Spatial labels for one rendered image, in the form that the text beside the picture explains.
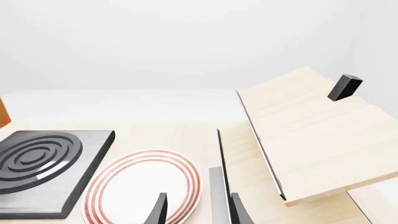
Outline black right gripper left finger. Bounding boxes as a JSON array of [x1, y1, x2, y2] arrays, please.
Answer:
[[143, 192, 168, 224]]

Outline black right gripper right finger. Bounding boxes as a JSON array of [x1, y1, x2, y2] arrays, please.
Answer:
[[231, 192, 254, 224]]

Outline pale wooden cabinet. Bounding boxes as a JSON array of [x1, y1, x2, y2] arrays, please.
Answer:
[[216, 66, 398, 224]]

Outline pale wooden drawer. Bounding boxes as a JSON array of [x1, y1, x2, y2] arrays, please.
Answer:
[[235, 66, 398, 207]]

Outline white plate with red rings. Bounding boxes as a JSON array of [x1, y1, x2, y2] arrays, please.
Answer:
[[81, 149, 203, 224]]

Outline flat black stove plate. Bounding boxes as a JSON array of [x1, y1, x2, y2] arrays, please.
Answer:
[[0, 129, 116, 220]]

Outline red-brown wooden box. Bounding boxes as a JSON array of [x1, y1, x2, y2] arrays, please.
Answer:
[[0, 97, 12, 129]]

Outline dark metal drawer handle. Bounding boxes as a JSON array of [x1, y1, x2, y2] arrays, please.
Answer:
[[326, 73, 364, 102]]

